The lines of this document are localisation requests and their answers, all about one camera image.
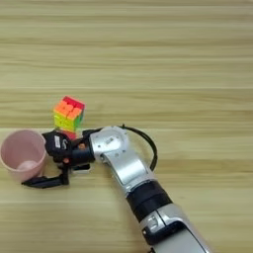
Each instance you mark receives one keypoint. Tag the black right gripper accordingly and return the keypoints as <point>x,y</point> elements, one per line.
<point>80,153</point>

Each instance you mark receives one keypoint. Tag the pink plastic cup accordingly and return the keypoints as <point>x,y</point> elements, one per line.
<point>21,156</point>

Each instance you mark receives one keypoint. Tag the multicolour puzzle cube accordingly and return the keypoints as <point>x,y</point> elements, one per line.
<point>68,113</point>

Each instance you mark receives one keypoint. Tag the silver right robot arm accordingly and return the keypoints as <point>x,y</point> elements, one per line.
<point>131,168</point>

